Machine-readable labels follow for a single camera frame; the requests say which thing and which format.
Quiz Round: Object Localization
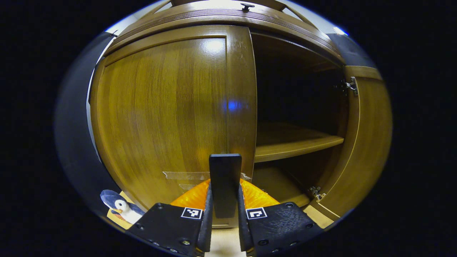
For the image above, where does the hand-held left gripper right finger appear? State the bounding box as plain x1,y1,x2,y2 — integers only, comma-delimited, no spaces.
237,178,323,257

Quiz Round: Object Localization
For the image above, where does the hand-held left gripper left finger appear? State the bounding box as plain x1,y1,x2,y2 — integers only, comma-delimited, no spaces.
126,178,214,257

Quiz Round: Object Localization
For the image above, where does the black door handle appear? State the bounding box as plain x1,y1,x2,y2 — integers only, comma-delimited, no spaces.
209,153,242,219

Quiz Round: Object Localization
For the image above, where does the wooden cabinet door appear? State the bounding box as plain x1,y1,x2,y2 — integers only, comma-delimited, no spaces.
309,65,393,229
89,25,257,229

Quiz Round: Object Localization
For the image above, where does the wooden double-door shoe cabinet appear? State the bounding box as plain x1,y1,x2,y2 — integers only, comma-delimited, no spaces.
87,0,393,229

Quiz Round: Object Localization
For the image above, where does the metal door hinge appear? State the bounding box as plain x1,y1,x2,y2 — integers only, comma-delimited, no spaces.
334,77,358,96
309,186,326,201

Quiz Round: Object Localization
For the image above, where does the wooden inner cabinet shelf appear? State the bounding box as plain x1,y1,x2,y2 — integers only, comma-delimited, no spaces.
254,121,345,163

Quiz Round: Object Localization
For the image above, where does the wooden cabinet drawer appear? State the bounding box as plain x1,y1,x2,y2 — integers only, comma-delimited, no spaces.
137,0,318,25

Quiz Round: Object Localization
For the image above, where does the penguin plush toy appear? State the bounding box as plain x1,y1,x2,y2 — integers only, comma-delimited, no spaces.
100,190,146,225

